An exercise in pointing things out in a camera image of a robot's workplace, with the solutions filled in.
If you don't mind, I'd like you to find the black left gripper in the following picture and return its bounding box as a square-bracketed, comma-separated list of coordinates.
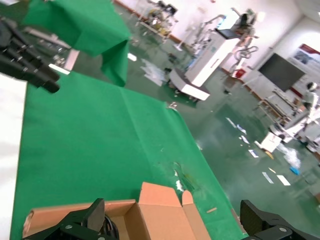
[0, 16, 61, 94]

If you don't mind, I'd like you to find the low metal rack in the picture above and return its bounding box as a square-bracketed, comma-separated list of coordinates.
[257, 88, 310, 126]

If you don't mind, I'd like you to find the red wall box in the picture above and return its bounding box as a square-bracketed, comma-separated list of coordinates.
[232, 68, 247, 79]

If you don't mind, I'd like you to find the white wheeled machine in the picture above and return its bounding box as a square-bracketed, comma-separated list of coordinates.
[168, 14, 235, 102]

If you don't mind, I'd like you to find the draped green cloth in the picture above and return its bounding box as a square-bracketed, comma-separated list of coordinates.
[21, 0, 131, 88]

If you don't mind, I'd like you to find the leaning white humanoid robot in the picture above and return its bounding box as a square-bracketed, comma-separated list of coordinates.
[268, 81, 320, 151]

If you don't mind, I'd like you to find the black screen on stand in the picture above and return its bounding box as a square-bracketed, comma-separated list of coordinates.
[258, 52, 306, 93]

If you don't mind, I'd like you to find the grey metal table frame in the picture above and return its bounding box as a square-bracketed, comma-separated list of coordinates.
[23, 26, 81, 73]

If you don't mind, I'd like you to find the crumpled clear plastic film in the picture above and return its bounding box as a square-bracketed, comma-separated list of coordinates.
[173, 161, 197, 193]

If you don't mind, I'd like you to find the clear plastic bag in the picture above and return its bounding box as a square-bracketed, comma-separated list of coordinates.
[279, 144, 303, 169]

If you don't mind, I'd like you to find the flat white box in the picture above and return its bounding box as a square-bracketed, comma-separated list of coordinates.
[276, 174, 292, 187]

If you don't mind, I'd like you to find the white paper bag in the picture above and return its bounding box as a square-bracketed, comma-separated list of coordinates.
[259, 131, 283, 153]

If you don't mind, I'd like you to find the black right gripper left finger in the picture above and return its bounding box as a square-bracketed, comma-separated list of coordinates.
[22, 198, 106, 240]

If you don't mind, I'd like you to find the black laptop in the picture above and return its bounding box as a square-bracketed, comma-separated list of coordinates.
[215, 27, 237, 40]

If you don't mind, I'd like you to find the cluttered metal shelf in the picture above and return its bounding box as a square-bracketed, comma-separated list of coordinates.
[136, 0, 180, 41]

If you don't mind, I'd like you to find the scattered white paper pile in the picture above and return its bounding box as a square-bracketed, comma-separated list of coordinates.
[141, 58, 167, 87]

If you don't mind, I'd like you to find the green table cloth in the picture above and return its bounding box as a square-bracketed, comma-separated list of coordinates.
[9, 71, 248, 240]

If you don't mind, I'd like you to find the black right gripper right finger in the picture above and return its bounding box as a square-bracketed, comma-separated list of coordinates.
[239, 199, 320, 240]

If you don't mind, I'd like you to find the cardboard box with holed flap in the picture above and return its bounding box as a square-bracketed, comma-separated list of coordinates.
[22, 181, 213, 240]

